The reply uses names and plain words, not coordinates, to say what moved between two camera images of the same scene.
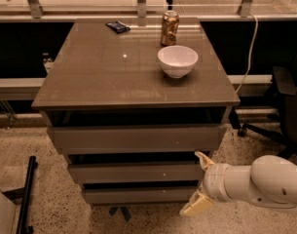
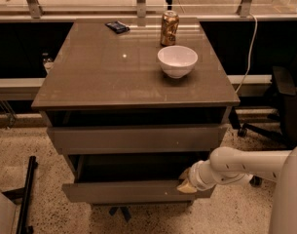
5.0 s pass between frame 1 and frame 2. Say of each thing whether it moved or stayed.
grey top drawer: stayed
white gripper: moved
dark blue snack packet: stayed
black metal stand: stayed
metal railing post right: stayed
